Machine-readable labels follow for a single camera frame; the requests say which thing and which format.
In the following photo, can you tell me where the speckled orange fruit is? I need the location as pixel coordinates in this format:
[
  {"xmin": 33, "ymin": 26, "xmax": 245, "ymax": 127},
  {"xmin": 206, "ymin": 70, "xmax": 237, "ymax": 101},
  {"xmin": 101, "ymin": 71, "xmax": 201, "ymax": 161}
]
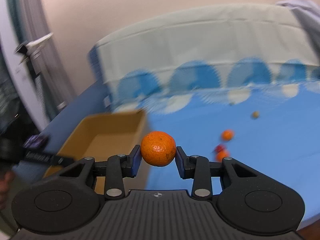
[{"xmin": 140, "ymin": 131, "xmax": 176, "ymax": 167}]

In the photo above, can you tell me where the person's left hand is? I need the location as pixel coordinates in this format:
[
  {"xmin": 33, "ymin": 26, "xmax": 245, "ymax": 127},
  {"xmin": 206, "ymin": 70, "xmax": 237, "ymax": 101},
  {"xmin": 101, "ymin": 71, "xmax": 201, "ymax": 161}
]
[{"xmin": 0, "ymin": 170, "xmax": 15, "ymax": 210}]

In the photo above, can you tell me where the orange fruit near cherry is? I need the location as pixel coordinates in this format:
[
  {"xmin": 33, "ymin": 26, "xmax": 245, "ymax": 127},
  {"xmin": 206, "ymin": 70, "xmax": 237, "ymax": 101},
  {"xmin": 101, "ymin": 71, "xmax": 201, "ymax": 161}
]
[{"xmin": 215, "ymin": 150, "xmax": 230, "ymax": 162}]

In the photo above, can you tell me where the red cherry with stem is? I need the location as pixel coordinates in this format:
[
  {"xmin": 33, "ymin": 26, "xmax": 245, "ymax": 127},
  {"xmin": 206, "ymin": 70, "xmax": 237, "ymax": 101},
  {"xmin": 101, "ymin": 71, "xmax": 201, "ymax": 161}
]
[{"xmin": 214, "ymin": 144, "xmax": 226, "ymax": 154}]

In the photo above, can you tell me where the blue sofa armrest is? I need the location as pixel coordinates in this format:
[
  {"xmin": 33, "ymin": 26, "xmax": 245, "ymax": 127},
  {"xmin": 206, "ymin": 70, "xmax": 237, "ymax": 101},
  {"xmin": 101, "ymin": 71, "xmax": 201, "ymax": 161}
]
[{"xmin": 13, "ymin": 82, "xmax": 111, "ymax": 184}]

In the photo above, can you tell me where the brown cardboard box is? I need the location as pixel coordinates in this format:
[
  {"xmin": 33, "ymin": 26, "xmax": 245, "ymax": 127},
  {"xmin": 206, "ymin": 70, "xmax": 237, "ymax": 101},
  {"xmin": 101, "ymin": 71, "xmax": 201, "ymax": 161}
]
[{"xmin": 43, "ymin": 109, "xmax": 151, "ymax": 196}]

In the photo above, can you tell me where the orange fruit middle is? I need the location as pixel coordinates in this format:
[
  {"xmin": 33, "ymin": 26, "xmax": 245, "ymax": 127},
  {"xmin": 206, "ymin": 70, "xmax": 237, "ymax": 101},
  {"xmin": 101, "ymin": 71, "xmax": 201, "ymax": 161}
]
[{"xmin": 221, "ymin": 129, "xmax": 234, "ymax": 141}]

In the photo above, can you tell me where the olive green small fruit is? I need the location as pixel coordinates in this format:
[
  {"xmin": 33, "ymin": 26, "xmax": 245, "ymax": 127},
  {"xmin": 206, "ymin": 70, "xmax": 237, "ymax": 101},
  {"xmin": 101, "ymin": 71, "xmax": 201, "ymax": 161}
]
[{"xmin": 251, "ymin": 111, "xmax": 260, "ymax": 119}]

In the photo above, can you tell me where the blue white patterned sheet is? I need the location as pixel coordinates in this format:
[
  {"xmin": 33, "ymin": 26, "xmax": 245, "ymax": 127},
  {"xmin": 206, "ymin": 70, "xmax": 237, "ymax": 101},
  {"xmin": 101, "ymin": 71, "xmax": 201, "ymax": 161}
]
[{"xmin": 89, "ymin": 0, "xmax": 319, "ymax": 226}]

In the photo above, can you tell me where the white folded drying rack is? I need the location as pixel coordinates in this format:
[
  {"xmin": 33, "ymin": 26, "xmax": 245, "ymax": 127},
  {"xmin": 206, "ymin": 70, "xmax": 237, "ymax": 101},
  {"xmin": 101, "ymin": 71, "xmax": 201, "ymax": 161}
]
[{"xmin": 18, "ymin": 0, "xmax": 76, "ymax": 111}]

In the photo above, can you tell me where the white door frame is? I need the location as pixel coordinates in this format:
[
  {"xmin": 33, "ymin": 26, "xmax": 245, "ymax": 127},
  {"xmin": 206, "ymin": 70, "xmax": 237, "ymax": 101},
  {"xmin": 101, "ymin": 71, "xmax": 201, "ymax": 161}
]
[{"xmin": 1, "ymin": 0, "xmax": 49, "ymax": 131}]

